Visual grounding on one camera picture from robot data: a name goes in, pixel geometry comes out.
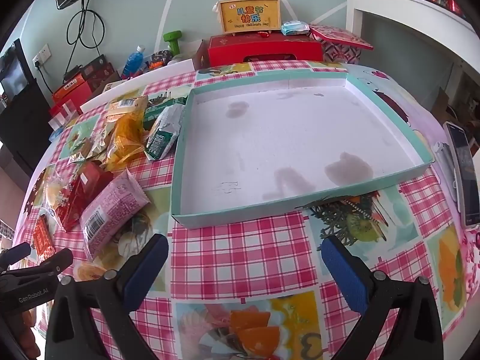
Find green and white snack packet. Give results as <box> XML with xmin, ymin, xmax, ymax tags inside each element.
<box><xmin>144</xmin><ymin>103</ymin><xmax>184</xmax><ymax>162</ymax></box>

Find black smartphone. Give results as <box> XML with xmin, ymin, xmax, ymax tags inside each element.
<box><xmin>443</xmin><ymin>121</ymin><xmax>480</xmax><ymax>229</ymax></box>

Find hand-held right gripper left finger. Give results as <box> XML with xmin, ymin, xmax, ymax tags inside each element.
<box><xmin>45</xmin><ymin>233</ymin><xmax>170</xmax><ymax>360</ymax></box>

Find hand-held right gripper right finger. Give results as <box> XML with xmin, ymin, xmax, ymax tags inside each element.
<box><xmin>320</xmin><ymin>235</ymin><xmax>444</xmax><ymax>360</ymax></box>

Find blue water bottle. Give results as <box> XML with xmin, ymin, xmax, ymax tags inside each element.
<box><xmin>121</xmin><ymin>45</ymin><xmax>146</xmax><ymax>79</ymax></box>

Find orange clear snack packet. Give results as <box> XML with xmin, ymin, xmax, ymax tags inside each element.
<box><xmin>105</xmin><ymin>110</ymin><xmax>151</xmax><ymax>171</ymax></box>

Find green dumbbell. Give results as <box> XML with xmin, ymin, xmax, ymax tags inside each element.
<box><xmin>163</xmin><ymin>31</ymin><xmax>183</xmax><ymax>58</ymax></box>

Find white shelf unit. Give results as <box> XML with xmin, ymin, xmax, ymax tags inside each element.
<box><xmin>346</xmin><ymin>0</ymin><xmax>480</xmax><ymax>83</ymax></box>

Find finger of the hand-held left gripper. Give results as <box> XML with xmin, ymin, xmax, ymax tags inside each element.
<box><xmin>0</xmin><ymin>242</ymin><xmax>31</xmax><ymax>271</ymax></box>
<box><xmin>0</xmin><ymin>248</ymin><xmax>74</xmax><ymax>284</ymax></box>

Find black appliance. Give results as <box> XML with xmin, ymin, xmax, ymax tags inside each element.
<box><xmin>0</xmin><ymin>39</ymin><xmax>36</xmax><ymax>98</ymax></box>

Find white power bank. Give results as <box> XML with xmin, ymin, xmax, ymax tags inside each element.
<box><xmin>431</xmin><ymin>140</ymin><xmax>458</xmax><ymax>203</ymax></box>

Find pink snack packet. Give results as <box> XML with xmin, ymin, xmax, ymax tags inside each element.
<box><xmin>79</xmin><ymin>169</ymin><xmax>151</xmax><ymax>263</ymax></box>

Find small green snack packet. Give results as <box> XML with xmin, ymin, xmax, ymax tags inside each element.
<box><xmin>142</xmin><ymin>95</ymin><xmax>188</xmax><ymax>130</ymax></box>

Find person's left hand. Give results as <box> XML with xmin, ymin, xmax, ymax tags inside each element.
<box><xmin>0</xmin><ymin>311</ymin><xmax>42</xmax><ymax>360</ymax></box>

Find wet wipes pack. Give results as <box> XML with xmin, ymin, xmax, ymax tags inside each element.
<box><xmin>280</xmin><ymin>20</ymin><xmax>311</xmax><ymax>36</ymax></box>

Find black cabinet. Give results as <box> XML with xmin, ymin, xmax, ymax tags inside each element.
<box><xmin>0</xmin><ymin>79</ymin><xmax>53</xmax><ymax>181</ymax></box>

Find pile of small toys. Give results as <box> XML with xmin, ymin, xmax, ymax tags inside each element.
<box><xmin>144</xmin><ymin>50</ymin><xmax>171</xmax><ymax>72</ymax></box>

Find stacked cardboard boxes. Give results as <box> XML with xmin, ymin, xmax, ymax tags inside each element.
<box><xmin>431</xmin><ymin>86</ymin><xmax>480</xmax><ymax>121</ymax></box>

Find red gift box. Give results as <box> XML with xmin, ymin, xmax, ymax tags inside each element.
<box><xmin>208</xmin><ymin>32</ymin><xmax>324</xmax><ymax>68</ymax></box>

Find white wall socket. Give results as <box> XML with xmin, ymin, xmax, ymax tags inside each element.
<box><xmin>33</xmin><ymin>44</ymin><xmax>51</xmax><ymax>69</ymax></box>

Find black cables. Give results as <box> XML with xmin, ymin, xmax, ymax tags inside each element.
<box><xmin>67</xmin><ymin>0</ymin><xmax>104</xmax><ymax>79</ymax></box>

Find yellow gift box with handle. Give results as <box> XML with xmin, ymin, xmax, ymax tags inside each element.
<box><xmin>214</xmin><ymin>0</ymin><xmax>282</xmax><ymax>35</ymax></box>

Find clear plastic box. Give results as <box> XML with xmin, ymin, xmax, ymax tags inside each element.
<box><xmin>48</xmin><ymin>99</ymin><xmax>81</xmax><ymax>132</ymax></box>

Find small red and white packet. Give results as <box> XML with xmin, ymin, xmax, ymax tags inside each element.
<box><xmin>32</xmin><ymin>214</ymin><xmax>57</xmax><ymax>259</ymax></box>

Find teal shallow cardboard box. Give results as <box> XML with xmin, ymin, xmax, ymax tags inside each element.
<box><xmin>170</xmin><ymin>71</ymin><xmax>434</xmax><ymax>229</ymax></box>

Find patterned gift box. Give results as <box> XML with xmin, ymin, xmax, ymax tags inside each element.
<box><xmin>322</xmin><ymin>41</ymin><xmax>361</xmax><ymax>65</ymax></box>

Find orange box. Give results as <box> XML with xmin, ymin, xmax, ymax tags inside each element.
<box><xmin>52</xmin><ymin>73</ymin><xmax>89</xmax><ymax>102</ymax></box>

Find beige brick-print snack packet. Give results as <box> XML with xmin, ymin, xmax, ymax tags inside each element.
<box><xmin>103</xmin><ymin>95</ymin><xmax>149</xmax><ymax>124</ymax></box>

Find clear bun packet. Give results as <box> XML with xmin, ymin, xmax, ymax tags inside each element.
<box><xmin>39</xmin><ymin>172</ymin><xmax>72</xmax><ymax>218</ymax></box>

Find dark brown box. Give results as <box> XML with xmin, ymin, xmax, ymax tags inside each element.
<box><xmin>80</xmin><ymin>54</ymin><xmax>115</xmax><ymax>91</ymax></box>

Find pink plaid printed tablecloth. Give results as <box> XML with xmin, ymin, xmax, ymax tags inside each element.
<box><xmin>13</xmin><ymin>60</ymin><xmax>480</xmax><ymax>360</ymax></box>

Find red patterned box lid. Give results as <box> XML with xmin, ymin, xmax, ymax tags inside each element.
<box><xmin>308</xmin><ymin>24</ymin><xmax>374</xmax><ymax>50</ymax></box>

